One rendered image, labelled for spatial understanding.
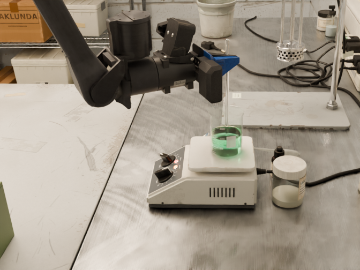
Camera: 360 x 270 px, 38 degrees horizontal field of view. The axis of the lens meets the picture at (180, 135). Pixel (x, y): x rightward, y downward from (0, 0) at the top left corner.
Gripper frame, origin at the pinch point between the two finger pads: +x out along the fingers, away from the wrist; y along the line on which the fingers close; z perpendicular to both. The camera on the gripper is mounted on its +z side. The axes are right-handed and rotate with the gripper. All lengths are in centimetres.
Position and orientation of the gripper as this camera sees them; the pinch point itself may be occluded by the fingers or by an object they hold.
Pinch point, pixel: (220, 62)
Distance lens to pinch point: 90.5
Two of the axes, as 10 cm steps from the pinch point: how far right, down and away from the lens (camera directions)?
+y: -3.7, -4.2, 8.3
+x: 9.3, -2.0, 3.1
